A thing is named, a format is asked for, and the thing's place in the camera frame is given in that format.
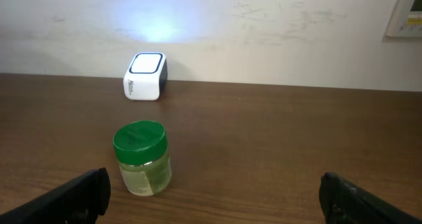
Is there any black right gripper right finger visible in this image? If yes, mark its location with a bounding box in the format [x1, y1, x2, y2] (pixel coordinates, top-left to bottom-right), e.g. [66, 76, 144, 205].
[318, 172, 421, 224]

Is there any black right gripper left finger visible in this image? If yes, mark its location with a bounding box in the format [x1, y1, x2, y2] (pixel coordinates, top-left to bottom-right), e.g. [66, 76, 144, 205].
[1, 167, 111, 224]

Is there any green lid plastic jar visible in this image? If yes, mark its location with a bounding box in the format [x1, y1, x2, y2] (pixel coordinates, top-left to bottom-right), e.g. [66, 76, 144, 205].
[113, 121, 172, 196]

